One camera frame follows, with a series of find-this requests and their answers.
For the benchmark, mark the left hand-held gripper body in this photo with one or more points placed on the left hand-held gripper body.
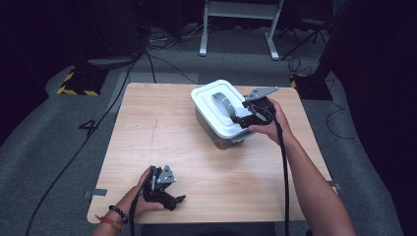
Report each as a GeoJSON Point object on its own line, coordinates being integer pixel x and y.
{"type": "Point", "coordinates": [156, 193]}

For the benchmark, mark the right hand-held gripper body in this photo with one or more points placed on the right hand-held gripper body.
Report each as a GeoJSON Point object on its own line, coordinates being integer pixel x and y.
{"type": "Point", "coordinates": [262, 111]}

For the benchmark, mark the transparent grey storage box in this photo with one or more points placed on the transparent grey storage box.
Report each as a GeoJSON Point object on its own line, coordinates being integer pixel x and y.
{"type": "Point", "coordinates": [213, 134]}

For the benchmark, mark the person's right hand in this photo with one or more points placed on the person's right hand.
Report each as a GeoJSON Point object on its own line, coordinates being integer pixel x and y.
{"type": "Point", "coordinates": [278, 129]}

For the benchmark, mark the person's left hand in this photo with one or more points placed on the person's left hand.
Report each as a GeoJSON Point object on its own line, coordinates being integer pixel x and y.
{"type": "Point", "coordinates": [132, 204]}

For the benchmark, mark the black yellow striped stand base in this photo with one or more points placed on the black yellow striped stand base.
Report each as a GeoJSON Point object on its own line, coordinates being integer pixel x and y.
{"type": "Point", "coordinates": [82, 82]}
{"type": "Point", "coordinates": [311, 88]}

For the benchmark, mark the grey tape piece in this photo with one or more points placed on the grey tape piece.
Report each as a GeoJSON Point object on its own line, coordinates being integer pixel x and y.
{"type": "Point", "coordinates": [336, 186]}
{"type": "Point", "coordinates": [100, 192]}

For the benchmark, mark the black tripod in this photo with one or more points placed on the black tripod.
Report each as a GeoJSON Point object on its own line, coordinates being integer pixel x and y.
{"type": "Point", "coordinates": [315, 32]}

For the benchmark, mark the grey round stand base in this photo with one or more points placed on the grey round stand base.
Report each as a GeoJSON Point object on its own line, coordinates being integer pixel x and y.
{"type": "Point", "coordinates": [108, 62]}

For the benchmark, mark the white desk frame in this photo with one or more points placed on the white desk frame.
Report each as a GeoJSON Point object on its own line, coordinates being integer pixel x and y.
{"type": "Point", "coordinates": [241, 10]}

